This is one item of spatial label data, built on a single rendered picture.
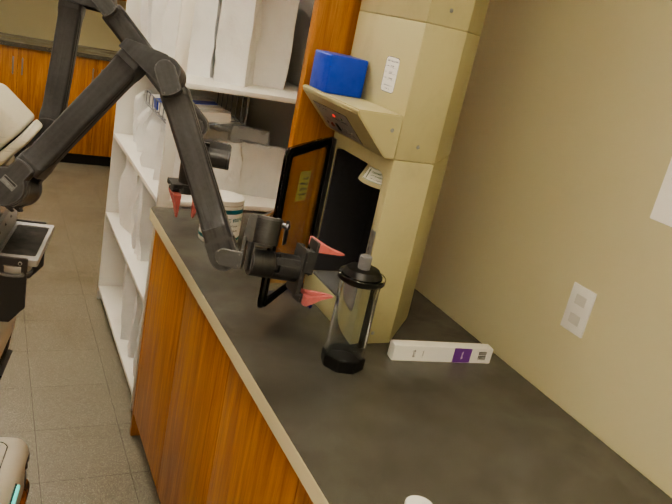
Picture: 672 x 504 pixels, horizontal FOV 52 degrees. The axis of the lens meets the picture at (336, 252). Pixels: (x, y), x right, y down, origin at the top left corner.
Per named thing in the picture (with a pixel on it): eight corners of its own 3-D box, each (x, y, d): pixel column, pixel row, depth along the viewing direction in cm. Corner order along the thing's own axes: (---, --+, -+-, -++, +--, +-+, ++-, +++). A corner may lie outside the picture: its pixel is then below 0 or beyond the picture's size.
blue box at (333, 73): (343, 91, 177) (351, 55, 174) (361, 98, 168) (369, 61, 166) (308, 85, 172) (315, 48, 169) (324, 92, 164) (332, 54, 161)
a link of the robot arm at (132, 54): (144, 32, 143) (133, 19, 133) (193, 79, 144) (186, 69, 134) (-4, 188, 143) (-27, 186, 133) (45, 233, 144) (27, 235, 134)
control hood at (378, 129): (334, 128, 182) (342, 90, 179) (394, 160, 155) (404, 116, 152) (295, 122, 177) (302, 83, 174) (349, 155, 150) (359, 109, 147)
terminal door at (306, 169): (304, 275, 194) (332, 136, 181) (258, 310, 166) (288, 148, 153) (301, 274, 194) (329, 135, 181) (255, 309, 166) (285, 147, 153)
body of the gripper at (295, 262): (315, 251, 143) (281, 245, 140) (302, 297, 145) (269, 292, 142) (304, 243, 149) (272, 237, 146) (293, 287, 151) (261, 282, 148)
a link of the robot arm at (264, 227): (217, 260, 147) (212, 264, 138) (227, 207, 146) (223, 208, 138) (272, 271, 148) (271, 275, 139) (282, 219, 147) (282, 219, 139)
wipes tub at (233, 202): (231, 233, 231) (238, 190, 226) (243, 247, 220) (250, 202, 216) (192, 231, 225) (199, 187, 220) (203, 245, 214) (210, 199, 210)
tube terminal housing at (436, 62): (376, 290, 209) (440, 28, 184) (434, 342, 182) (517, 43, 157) (301, 289, 197) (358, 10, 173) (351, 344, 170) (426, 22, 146)
